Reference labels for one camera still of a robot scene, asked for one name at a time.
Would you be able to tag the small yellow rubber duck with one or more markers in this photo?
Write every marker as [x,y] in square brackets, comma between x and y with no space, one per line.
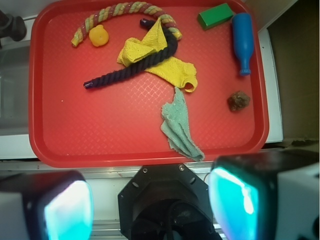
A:
[98,36]

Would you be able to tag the green rectangular block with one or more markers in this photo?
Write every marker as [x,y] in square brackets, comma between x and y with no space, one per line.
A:
[214,16]

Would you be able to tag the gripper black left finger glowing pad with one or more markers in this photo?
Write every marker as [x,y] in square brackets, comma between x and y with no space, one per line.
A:
[46,206]

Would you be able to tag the yellow knitted cloth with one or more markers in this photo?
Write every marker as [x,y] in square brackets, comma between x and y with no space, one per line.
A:
[155,54]

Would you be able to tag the teal knitted cloth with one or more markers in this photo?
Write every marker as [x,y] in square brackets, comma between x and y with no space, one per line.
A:
[176,127]

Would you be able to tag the brown rock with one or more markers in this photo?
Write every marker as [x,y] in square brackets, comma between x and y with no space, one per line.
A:
[238,101]

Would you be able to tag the red plastic tray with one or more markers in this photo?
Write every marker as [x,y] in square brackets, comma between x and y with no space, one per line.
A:
[120,125]

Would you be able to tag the black octagonal mount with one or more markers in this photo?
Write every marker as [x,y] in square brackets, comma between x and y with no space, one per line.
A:
[166,202]

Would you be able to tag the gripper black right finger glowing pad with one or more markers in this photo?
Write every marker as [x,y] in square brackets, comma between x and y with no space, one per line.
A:
[269,195]

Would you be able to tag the blue plastic bottle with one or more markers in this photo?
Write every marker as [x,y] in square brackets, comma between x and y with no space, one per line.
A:
[243,41]

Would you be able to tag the dark knob object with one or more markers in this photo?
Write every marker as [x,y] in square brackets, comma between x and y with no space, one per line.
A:
[12,27]

